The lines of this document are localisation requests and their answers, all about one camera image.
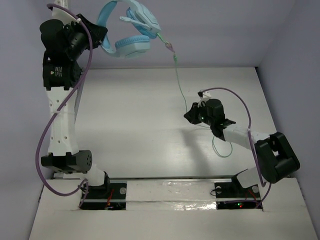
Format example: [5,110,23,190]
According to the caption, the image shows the light blue headphones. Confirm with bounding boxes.
[96,0,162,59]

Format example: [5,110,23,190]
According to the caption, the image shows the aluminium rail left side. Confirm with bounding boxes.
[50,172,64,180]

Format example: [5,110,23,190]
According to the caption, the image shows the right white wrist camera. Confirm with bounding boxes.
[197,91,212,108]

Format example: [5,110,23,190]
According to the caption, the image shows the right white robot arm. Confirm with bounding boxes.
[183,99,301,197]

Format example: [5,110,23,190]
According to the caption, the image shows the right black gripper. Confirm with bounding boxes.
[183,101,214,127]

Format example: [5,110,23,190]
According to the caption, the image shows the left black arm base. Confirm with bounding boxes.
[80,181,127,211]

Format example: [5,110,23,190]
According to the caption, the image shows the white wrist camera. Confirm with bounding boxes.
[47,0,82,25]
[197,91,212,108]

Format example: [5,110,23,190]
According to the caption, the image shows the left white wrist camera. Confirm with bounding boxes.
[47,0,82,25]

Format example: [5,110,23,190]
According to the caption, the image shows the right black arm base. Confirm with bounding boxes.
[210,182,262,210]

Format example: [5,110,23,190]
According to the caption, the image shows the white front board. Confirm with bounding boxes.
[30,178,317,240]

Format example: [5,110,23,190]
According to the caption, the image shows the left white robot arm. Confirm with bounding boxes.
[36,13,111,197]

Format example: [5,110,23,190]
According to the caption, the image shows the green headphone cable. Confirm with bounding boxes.
[156,32,234,158]

